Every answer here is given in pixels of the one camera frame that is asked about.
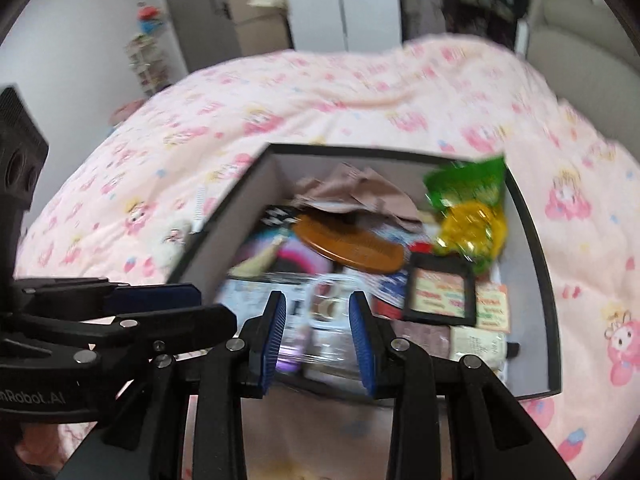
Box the wooden comb with tassel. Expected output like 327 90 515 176
228 214 387 278

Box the green yellow corn package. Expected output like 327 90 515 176
423 155 508 276

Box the white smartwatch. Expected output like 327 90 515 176
192 185 207 233

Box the white fluffy plush toy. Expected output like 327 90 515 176
151 218 192 272

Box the blue white patterned packet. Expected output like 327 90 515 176
368 222 437 308

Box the black Smart Devil booklet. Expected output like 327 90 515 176
232 205 333 275

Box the black framed small box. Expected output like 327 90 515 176
401 252 477 326

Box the cream sachet packet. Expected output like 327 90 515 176
449 326 508 370

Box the dark grey cardboard box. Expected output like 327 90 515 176
167 142 564 403

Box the pink cartoon print blanket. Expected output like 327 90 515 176
16 36 639 479

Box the white shelf with toys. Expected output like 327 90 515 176
125 2 171 98

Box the brown wardrobe cabinet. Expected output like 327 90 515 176
227 0 292 56

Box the grey door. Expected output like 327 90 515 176
165 0 241 73

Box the grey padded headboard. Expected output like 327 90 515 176
515 0 639 156

